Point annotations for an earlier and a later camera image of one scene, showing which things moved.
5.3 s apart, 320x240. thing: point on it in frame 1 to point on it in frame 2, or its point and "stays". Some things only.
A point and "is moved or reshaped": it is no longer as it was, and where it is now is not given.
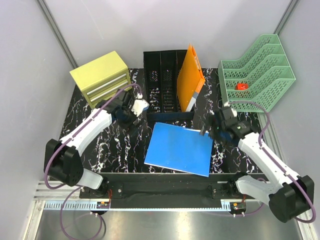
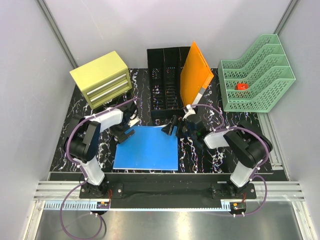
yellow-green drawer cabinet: [101, 78] stays
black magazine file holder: [162, 69] is moved or reshaped
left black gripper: [134, 118] to [120, 135]
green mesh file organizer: [261, 77] stays
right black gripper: [212, 122] to [168, 130]
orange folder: [190, 79] is moved or reshaped
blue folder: [180, 148] to [150, 148]
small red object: [241, 86] stays
